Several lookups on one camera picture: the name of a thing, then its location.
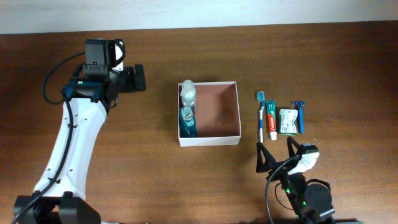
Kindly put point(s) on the clear bottle purple liquid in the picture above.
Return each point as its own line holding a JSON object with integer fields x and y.
{"x": 189, "y": 95}

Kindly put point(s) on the blue disposable razor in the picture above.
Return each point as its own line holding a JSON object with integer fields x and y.
{"x": 299, "y": 106}

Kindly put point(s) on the blue white toothbrush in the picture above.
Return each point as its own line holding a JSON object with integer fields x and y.
{"x": 261, "y": 99}

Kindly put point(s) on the red green toothpaste tube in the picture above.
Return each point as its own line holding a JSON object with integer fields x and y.
{"x": 271, "y": 113}

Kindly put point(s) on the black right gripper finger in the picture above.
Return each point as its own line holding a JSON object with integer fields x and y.
{"x": 291, "y": 142}
{"x": 265, "y": 160}

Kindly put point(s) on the teal mouthwash bottle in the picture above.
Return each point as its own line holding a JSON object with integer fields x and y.
{"x": 187, "y": 123}

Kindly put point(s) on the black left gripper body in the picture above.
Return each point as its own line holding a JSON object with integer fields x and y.
{"x": 127, "y": 79}

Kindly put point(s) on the white cardboard box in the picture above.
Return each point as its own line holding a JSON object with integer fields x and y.
{"x": 218, "y": 121}

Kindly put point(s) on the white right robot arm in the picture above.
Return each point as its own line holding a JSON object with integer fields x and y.
{"x": 311, "y": 200}

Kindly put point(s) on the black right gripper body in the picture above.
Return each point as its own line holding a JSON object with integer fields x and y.
{"x": 282, "y": 173}

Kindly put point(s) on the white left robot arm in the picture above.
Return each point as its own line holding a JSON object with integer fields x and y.
{"x": 93, "y": 89}

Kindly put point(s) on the green white packet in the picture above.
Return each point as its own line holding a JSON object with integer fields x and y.
{"x": 287, "y": 122}

